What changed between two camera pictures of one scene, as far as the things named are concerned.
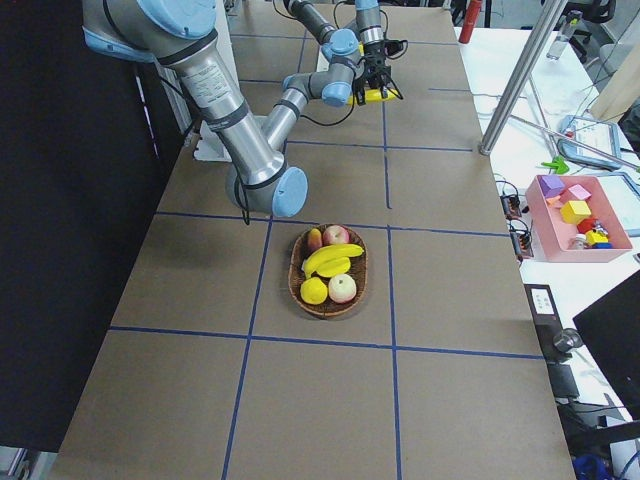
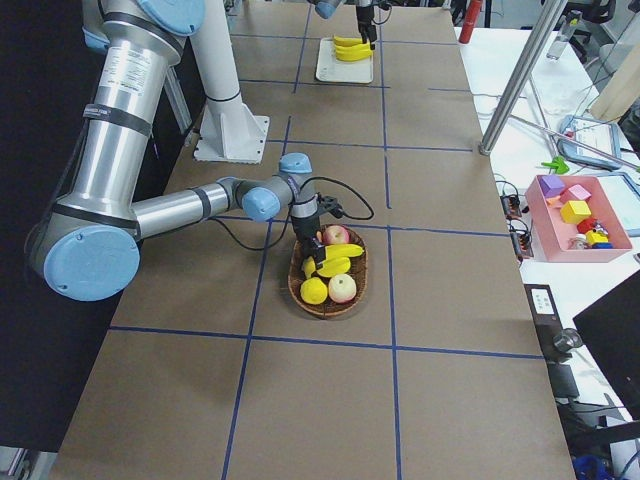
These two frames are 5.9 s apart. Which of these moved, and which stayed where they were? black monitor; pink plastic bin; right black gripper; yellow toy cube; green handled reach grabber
Moved: right black gripper
Stayed: green handled reach grabber; black monitor; yellow toy cube; pink plastic bin
